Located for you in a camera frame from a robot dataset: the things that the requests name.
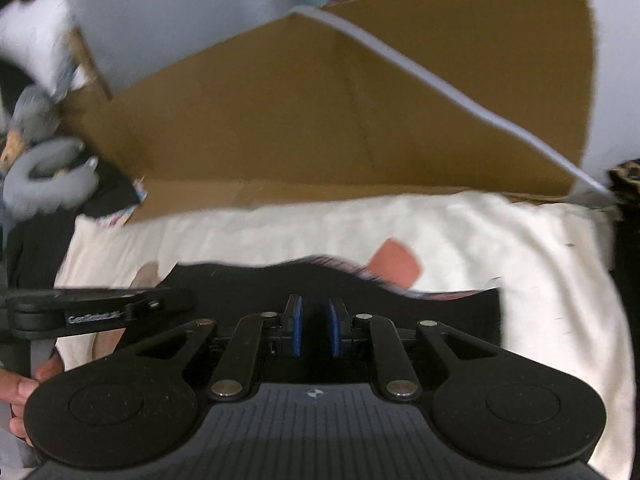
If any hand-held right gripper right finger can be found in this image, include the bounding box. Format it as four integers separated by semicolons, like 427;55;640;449
327;296;501;403

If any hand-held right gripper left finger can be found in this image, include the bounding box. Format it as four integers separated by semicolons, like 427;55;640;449
132;294;306;403

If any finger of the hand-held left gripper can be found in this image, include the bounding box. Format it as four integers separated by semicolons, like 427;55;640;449
129;287;197;323

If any black knit sweater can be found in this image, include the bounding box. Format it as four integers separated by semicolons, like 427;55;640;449
155;255;503;376

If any person's left hand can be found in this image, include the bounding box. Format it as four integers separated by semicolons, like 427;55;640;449
0;352;66;453

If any grey plush toy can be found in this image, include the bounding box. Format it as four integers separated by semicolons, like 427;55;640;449
0;85;101;216

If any white printed bedsheet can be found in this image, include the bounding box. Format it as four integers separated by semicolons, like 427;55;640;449
50;192;636;480

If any flattened cardboard sheet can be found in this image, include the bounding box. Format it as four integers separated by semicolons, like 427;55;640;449
62;0;598;223

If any white pillow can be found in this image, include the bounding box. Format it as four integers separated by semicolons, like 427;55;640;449
0;0;88;101

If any leopard print cloth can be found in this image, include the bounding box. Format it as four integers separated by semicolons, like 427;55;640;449
607;157;640;206

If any white cable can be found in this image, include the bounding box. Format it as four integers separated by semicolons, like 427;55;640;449
290;5;618;201

